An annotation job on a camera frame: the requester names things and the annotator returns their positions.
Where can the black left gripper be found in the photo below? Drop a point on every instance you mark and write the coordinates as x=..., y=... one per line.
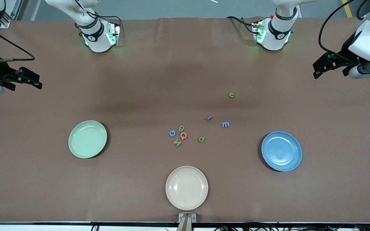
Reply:
x=345, y=52

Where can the blue foam letter m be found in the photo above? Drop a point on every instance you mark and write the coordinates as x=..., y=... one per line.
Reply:
x=225, y=123

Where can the green foam letter p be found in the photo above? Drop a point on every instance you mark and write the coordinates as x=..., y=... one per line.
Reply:
x=203, y=138

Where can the blue foam letter G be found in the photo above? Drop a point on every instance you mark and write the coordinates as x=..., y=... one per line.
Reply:
x=170, y=133

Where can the green foam letter B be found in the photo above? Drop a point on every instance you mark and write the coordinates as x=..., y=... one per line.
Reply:
x=181, y=128

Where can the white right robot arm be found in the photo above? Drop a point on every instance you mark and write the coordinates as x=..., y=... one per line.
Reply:
x=99, y=41

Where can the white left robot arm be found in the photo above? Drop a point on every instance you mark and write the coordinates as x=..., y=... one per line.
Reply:
x=278, y=35

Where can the light green plate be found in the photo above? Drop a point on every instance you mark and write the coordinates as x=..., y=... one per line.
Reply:
x=87, y=139

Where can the blue plate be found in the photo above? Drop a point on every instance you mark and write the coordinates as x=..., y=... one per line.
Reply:
x=281, y=150

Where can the brown table cover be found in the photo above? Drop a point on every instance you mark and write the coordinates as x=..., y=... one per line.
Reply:
x=140, y=80

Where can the red foam letter Q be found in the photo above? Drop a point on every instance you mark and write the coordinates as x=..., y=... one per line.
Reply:
x=180, y=136

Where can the beige plate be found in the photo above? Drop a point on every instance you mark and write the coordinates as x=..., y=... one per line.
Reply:
x=186, y=187

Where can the aluminium frame profile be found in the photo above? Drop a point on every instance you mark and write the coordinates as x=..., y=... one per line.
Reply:
x=5, y=22

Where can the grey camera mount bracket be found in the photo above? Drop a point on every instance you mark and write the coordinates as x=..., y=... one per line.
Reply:
x=181, y=218

